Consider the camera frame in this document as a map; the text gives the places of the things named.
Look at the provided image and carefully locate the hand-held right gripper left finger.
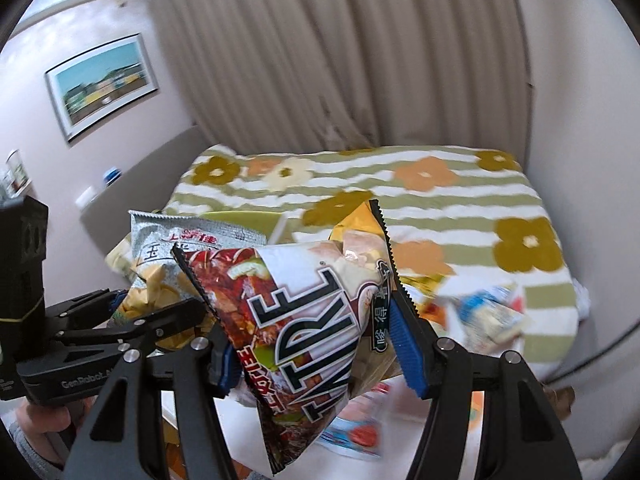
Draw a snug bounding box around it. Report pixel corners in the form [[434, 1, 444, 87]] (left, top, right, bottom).
[[62, 327, 246, 480]]

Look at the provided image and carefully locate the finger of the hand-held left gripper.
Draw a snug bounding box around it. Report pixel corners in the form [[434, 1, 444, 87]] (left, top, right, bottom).
[[60, 297, 213, 361], [45, 287, 128, 333]]

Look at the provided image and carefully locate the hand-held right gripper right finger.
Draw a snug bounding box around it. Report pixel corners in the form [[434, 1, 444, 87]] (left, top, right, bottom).
[[390, 294, 585, 480]]

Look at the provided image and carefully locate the silver chip bag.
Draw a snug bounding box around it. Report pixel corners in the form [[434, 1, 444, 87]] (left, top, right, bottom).
[[117, 209, 268, 353]]

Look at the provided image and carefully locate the red and white snack bag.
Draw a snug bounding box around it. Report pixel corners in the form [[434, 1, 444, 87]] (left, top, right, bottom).
[[170, 199, 418, 478]]

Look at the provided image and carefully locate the blue and white snack packet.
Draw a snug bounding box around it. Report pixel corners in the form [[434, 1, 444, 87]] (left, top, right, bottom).
[[447, 282, 532, 353]]

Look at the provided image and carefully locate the person's left forearm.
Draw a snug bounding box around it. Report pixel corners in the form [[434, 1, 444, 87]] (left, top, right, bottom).
[[6, 417, 68, 473]]

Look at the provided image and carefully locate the person's left hand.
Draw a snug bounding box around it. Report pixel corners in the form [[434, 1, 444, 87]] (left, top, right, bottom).
[[14, 396, 97, 458]]

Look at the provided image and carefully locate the pale yellow snack packet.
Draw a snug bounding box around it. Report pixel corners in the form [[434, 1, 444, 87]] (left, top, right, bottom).
[[104, 237, 137, 283]]

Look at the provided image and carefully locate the persimmon print tablecloth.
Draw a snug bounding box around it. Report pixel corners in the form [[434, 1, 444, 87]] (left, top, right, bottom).
[[160, 350, 488, 480]]

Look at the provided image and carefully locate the pink and blue snack packet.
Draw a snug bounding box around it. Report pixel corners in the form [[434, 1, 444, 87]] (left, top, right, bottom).
[[317, 382, 388, 461]]

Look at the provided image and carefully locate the striped floral blanket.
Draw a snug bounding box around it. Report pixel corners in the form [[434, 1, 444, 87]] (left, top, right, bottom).
[[162, 144, 581, 378]]

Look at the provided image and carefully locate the grey headboard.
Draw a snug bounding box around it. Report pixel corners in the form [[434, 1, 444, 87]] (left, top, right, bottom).
[[79, 125, 207, 266]]

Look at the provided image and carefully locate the framed landscape picture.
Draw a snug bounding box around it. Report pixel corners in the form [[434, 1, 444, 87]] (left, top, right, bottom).
[[44, 32, 160, 143]]

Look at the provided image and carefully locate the beige curtain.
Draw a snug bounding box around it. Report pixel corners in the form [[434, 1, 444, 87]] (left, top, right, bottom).
[[145, 0, 533, 158]]

